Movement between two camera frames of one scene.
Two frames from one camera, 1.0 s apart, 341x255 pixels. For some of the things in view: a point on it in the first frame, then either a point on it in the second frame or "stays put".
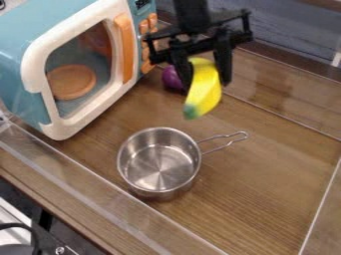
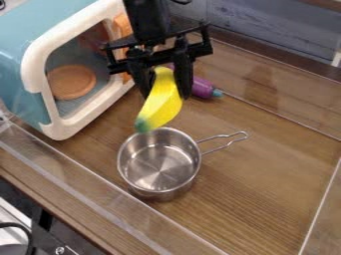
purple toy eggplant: (171, 81) to (202, 87)
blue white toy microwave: (72, 61) stays put
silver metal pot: (159, 159) stays put
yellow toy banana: (204, 92) to (164, 104)
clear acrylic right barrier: (322, 240) stays put
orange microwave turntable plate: (71, 81) stays put
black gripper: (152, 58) to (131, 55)
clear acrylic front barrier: (73, 199) stays put
